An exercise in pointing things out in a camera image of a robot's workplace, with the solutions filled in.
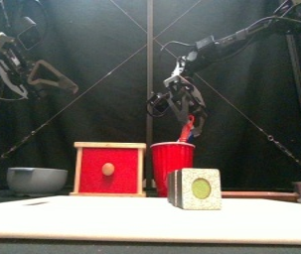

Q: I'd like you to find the red-handled toy knife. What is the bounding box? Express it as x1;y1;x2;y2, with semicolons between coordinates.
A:
178;114;197;144

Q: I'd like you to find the toy sushi piece green centre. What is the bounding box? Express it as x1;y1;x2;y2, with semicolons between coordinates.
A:
174;167;223;211

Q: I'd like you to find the white cutting board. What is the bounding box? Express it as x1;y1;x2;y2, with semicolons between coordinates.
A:
0;194;301;246

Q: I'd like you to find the red plastic cup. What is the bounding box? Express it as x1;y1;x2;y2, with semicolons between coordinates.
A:
148;141;197;198

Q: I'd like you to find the red wooden drawer box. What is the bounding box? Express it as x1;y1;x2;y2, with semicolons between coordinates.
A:
69;141;148;198

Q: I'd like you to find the grey bowl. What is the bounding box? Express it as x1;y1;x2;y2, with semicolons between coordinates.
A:
5;167;69;195

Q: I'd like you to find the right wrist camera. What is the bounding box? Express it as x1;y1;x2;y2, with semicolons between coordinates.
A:
146;92;172;119

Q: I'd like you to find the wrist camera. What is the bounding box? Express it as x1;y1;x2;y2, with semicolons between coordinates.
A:
146;92;172;119
14;16;41;51

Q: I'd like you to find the diagonal brace wire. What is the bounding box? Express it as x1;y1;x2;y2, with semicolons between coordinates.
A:
107;0;301;167
0;0;203;177

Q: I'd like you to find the vertical metal frame pole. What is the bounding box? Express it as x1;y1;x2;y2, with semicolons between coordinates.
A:
144;0;155;191

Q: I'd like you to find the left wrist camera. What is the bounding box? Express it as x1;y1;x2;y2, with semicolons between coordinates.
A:
14;16;41;51

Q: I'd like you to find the slanted metal frame pole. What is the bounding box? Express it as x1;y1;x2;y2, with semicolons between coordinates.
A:
285;33;301;158

